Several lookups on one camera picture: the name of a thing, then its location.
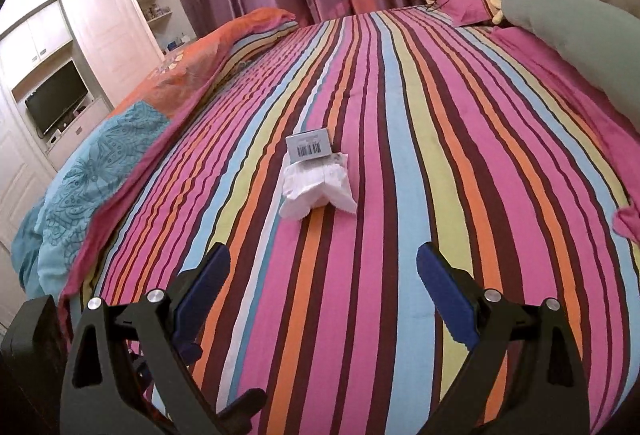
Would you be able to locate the yellow plush toy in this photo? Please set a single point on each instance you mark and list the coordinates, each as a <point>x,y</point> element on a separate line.
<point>497,7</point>

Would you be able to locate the long green pillow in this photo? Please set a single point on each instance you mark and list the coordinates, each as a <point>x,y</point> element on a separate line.
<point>575,20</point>

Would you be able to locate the black television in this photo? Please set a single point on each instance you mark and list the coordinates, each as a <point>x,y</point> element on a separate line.
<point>57,95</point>

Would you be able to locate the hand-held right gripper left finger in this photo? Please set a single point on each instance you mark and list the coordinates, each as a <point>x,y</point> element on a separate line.
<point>205,287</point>

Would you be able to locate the white tissue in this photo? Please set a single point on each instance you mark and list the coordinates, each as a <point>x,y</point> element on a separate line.
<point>315,185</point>

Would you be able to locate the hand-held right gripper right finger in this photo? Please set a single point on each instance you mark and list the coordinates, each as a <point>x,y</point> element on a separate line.
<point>445,290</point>

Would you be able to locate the striped colourful bed sheet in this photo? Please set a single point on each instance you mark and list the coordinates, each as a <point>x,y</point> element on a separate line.
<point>400,165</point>

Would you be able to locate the small grey barcode box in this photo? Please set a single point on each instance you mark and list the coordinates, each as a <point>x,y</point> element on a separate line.
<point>307,145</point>

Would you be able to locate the white wardrobe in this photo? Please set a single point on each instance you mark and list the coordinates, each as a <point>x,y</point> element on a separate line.
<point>110,35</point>

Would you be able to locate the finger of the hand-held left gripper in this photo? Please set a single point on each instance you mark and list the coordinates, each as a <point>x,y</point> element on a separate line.
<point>141,371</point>
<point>245,407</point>

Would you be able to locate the white television cabinet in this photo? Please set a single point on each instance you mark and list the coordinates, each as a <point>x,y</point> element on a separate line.
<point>40,35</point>

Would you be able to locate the orange and blue quilt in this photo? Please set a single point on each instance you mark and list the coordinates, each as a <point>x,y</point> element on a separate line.
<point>100,155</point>

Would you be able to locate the pink pillow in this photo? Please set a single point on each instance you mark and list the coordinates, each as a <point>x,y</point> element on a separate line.
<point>467,7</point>

